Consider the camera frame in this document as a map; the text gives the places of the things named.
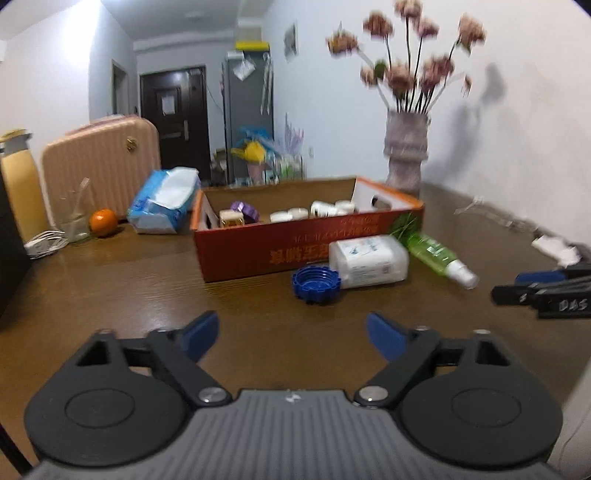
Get white bottle cap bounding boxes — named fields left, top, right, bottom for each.
left=270, top=211, right=294, bottom=223

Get orange cardboard box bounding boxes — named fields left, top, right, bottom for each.
left=190, top=177, right=425, bottom=282

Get white earphone cable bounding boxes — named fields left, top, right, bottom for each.
left=454, top=196, right=537, bottom=233

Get purple gear cap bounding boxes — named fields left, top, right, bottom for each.
left=230, top=201, right=260, bottom=225

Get white coiled cable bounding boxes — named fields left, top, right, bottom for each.
left=23, top=229, right=69, bottom=259

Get white round lid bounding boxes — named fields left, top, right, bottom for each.
left=287, top=207, right=308, bottom=220

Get green spray bottle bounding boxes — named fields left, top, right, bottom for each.
left=406, top=232, right=479, bottom=290

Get clear glass cup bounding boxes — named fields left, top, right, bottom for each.
left=58, top=177, right=93, bottom=244

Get yellow thermos jug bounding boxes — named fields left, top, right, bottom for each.
left=1, top=129, right=50, bottom=243

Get grey refrigerator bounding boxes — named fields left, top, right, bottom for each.
left=221, top=50, right=274, bottom=184

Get dried pink roses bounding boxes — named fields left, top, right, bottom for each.
left=325, top=1, right=487, bottom=117

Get blue gear cap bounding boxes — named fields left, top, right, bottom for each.
left=291, top=265, right=341, bottom=305

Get wire rack with bottles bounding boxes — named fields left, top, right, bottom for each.
left=270, top=155, right=304, bottom=182

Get blue tissue pack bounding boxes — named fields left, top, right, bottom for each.
left=126, top=167, right=200, bottom=235

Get dark entrance door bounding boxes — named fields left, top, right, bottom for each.
left=139, top=66, right=211, bottom=182

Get crumpled white tissue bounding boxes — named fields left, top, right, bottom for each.
left=531, top=235, right=582, bottom=267

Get yellow box on fridge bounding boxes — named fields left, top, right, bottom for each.
left=235, top=40, right=270, bottom=52

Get yellow blue toy pile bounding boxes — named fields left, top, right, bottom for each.
left=230, top=126, right=281, bottom=164

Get pink suitcase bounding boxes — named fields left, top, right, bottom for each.
left=41, top=115, right=160, bottom=225

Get wall picture frame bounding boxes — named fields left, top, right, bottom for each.
left=283, top=23, right=298, bottom=60

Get small white spray bottle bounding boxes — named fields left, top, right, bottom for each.
left=310, top=200, right=356, bottom=218

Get black paper bag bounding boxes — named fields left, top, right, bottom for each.
left=0, top=175, right=31, bottom=313

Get white rectangular bottle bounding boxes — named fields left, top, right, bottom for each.
left=329, top=235, right=410, bottom=289

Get orange fruit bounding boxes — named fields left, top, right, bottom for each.
left=88, top=209, right=118, bottom=238

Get beige cube adapter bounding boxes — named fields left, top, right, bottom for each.
left=218, top=209, right=245, bottom=228

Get pink ceramic vase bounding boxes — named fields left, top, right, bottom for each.
left=384, top=110, right=429, bottom=197

